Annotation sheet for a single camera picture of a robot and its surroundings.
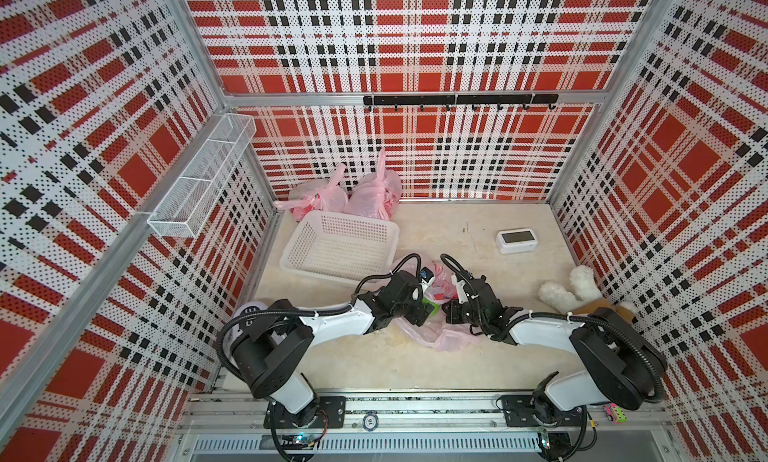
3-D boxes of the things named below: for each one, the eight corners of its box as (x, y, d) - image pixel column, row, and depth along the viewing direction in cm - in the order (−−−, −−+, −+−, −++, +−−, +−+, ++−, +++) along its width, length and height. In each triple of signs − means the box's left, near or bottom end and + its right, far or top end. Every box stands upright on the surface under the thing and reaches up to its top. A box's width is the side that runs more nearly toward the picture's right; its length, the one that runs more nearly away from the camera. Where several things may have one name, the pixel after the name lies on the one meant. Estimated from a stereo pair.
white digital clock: (499, 253, 106) (502, 247, 103) (495, 235, 111) (497, 228, 108) (537, 253, 106) (541, 246, 103) (531, 235, 111) (534, 228, 108)
